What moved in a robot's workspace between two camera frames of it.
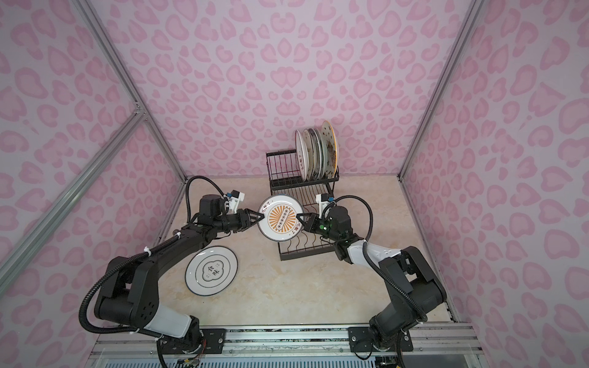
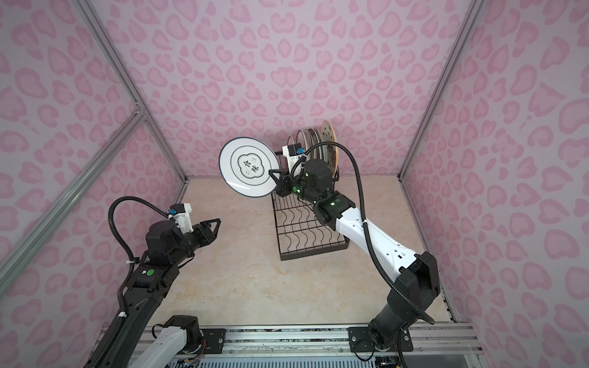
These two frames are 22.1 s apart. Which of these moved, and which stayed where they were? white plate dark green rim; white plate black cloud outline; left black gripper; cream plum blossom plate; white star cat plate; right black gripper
Moved: right black gripper; white plate black cloud outline; left black gripper
Stayed: cream plum blossom plate; white star cat plate; white plate dark green rim
